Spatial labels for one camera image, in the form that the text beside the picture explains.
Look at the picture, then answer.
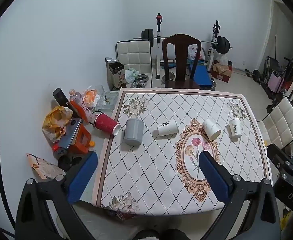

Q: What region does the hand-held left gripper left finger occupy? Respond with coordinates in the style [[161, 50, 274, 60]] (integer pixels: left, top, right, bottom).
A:
[[15, 151, 98, 240]]

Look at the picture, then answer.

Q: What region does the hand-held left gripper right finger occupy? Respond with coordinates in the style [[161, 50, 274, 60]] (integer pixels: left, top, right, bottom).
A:
[[199, 151, 281, 240]]

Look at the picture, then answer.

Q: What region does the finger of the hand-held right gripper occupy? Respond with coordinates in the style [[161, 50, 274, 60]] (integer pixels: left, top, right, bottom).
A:
[[267, 144, 291, 172]]

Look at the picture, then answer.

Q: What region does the plain white paper cup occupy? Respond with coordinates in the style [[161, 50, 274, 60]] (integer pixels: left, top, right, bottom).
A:
[[202, 119, 222, 140]]

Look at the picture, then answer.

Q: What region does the white printed paper cup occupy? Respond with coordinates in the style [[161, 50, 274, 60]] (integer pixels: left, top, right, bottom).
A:
[[228, 119, 242, 141], [157, 118, 178, 137]]

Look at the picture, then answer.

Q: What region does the red ribbed paper cup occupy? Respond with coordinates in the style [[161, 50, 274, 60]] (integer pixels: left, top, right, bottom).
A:
[[94, 112, 121, 136]]

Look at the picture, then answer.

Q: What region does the grey cup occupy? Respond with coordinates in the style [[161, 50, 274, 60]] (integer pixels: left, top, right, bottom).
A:
[[123, 118, 143, 146]]

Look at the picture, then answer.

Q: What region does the white padded chair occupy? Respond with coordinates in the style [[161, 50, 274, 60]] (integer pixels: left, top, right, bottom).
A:
[[115, 40, 153, 88], [256, 96, 293, 153]]

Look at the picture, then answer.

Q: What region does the orange box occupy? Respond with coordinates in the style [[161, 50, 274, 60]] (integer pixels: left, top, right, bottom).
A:
[[68, 124, 92, 154]]

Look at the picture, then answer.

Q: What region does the printed paper leaflet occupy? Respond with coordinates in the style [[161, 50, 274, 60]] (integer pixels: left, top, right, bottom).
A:
[[26, 152, 66, 180]]

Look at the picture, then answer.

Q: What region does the dark smartphone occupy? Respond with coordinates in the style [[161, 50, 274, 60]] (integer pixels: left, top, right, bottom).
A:
[[58, 118, 82, 150]]

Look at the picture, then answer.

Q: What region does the yellow plastic bag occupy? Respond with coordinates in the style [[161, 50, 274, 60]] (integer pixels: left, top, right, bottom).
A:
[[42, 106, 73, 143]]

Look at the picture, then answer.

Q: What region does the floral diamond-pattern tablecloth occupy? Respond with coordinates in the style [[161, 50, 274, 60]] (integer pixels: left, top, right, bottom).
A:
[[91, 87, 272, 217]]

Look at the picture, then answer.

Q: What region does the pink suitcase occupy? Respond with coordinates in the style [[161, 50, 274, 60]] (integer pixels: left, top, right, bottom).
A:
[[268, 71, 285, 93]]

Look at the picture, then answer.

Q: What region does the orange drink bottle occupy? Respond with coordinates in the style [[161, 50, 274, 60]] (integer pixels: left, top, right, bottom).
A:
[[69, 89, 93, 123]]

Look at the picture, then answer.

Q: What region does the clear glass tray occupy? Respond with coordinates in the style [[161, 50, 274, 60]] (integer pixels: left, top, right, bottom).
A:
[[93, 90, 120, 113]]

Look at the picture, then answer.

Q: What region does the orange fruit bag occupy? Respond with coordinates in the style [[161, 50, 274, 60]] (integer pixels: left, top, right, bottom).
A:
[[81, 86, 100, 110]]

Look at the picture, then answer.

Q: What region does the black cylindrical bottle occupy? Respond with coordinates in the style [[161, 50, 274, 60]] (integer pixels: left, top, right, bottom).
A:
[[52, 88, 80, 119]]

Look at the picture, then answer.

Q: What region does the black dumbbell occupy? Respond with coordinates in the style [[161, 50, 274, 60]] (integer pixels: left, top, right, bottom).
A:
[[245, 69, 262, 83]]

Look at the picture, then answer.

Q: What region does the black folded cart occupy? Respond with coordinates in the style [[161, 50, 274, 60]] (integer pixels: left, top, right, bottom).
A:
[[263, 56, 293, 99]]

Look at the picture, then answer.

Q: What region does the brown cardboard box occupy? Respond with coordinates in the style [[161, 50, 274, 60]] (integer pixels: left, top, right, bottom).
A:
[[211, 64, 233, 83]]

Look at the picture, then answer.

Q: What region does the blue weight bench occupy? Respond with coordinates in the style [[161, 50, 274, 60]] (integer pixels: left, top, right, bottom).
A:
[[189, 64, 211, 86]]

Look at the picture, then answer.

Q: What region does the printed brown box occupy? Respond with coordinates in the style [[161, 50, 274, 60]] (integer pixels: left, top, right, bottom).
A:
[[105, 57, 126, 91]]

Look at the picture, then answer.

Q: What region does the pale green cloth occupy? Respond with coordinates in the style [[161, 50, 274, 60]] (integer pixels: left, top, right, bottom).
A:
[[125, 68, 139, 83]]

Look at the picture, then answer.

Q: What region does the barbell with black plates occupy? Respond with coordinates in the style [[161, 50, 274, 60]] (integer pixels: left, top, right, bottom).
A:
[[133, 29, 233, 54]]

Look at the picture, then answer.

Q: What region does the white red plastic bag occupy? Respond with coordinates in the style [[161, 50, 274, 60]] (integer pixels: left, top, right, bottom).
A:
[[187, 42, 202, 61]]

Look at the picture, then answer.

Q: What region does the white barbell rack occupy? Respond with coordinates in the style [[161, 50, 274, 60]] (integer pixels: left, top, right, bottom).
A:
[[155, 12, 221, 80]]

